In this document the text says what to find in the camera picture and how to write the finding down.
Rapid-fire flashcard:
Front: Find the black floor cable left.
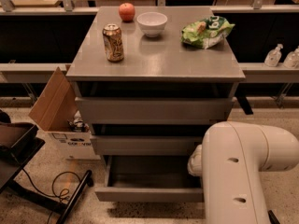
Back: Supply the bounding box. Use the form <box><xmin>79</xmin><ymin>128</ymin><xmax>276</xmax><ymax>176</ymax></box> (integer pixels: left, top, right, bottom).
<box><xmin>21</xmin><ymin>168</ymin><xmax>82</xmax><ymax>224</ymax></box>

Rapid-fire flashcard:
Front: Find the red apple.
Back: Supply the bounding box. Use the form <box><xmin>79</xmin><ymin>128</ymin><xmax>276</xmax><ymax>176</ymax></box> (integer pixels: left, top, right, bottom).
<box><xmin>119</xmin><ymin>3</ymin><xmax>135</xmax><ymax>22</ymax></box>

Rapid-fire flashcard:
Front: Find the black bin on stand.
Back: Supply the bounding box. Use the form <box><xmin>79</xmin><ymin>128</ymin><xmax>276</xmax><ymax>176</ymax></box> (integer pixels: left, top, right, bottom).
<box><xmin>0</xmin><ymin>122</ymin><xmax>38</xmax><ymax>164</ymax></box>

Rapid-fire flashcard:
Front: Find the grey drawer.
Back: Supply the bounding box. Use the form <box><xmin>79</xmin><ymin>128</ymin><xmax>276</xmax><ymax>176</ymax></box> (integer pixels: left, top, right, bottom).
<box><xmin>91</xmin><ymin>135</ymin><xmax>203</xmax><ymax>156</ymax></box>
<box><xmin>95</xmin><ymin>156</ymin><xmax>204</xmax><ymax>203</ymax></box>
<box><xmin>76</xmin><ymin>97</ymin><xmax>233</xmax><ymax>125</ymax></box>

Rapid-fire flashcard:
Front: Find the gold soda can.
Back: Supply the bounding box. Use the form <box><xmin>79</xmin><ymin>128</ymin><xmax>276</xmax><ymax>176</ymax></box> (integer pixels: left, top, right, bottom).
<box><xmin>102</xmin><ymin>23</ymin><xmax>124</xmax><ymax>63</ymax></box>

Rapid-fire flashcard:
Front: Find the black floor foot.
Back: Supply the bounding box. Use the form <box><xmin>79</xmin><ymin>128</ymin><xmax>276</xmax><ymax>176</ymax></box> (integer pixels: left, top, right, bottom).
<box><xmin>268</xmin><ymin>210</ymin><xmax>280</xmax><ymax>224</ymax></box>

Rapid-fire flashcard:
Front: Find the white bowl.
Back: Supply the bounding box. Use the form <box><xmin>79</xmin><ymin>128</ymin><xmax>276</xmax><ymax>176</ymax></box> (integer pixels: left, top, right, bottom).
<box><xmin>137</xmin><ymin>12</ymin><xmax>168</xmax><ymax>37</ymax></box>

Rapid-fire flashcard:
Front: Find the grey middle drawer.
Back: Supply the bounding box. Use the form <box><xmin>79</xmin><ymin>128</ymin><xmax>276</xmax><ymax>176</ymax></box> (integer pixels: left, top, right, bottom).
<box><xmin>91</xmin><ymin>135</ymin><xmax>203</xmax><ymax>156</ymax></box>

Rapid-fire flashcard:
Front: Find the green chip bag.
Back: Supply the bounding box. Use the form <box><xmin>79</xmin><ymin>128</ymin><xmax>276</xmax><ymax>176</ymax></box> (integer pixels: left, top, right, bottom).
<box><xmin>181</xmin><ymin>16</ymin><xmax>235</xmax><ymax>49</ymax></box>

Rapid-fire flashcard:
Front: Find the black table stand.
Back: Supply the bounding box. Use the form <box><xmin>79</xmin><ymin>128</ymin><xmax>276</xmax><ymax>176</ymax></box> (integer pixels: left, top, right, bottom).
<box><xmin>0</xmin><ymin>137</ymin><xmax>94</xmax><ymax>224</ymax></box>

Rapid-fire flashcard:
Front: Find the open cardboard box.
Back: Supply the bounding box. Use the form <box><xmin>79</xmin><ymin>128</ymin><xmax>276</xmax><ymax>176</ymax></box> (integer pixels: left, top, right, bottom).
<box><xmin>29</xmin><ymin>67</ymin><xmax>100</xmax><ymax>160</ymax></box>

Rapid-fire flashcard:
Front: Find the grey top drawer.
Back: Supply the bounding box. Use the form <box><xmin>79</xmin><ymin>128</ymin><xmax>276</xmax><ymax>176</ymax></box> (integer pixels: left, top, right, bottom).
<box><xmin>76</xmin><ymin>97</ymin><xmax>233</xmax><ymax>125</ymax></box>

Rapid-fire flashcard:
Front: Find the grey drawer cabinet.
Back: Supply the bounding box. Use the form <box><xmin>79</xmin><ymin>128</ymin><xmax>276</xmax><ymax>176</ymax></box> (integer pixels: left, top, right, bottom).
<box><xmin>65</xmin><ymin>6</ymin><xmax>247</xmax><ymax>161</ymax></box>

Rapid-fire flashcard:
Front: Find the clear sanitizer bottle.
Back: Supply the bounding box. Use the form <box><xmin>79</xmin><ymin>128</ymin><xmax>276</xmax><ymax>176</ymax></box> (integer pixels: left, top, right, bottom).
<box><xmin>264</xmin><ymin>44</ymin><xmax>283</xmax><ymax>67</ymax></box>
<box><xmin>283</xmin><ymin>46</ymin><xmax>299</xmax><ymax>69</ymax></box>

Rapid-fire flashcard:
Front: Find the grey bottom drawer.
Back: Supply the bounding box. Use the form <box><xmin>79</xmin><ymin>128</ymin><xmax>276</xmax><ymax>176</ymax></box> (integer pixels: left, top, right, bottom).
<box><xmin>95</xmin><ymin>156</ymin><xmax>204</xmax><ymax>203</ymax></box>

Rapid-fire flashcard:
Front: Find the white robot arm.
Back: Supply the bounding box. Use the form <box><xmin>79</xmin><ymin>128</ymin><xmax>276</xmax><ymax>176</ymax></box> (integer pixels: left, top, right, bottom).
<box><xmin>187</xmin><ymin>121</ymin><xmax>299</xmax><ymax>224</ymax></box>

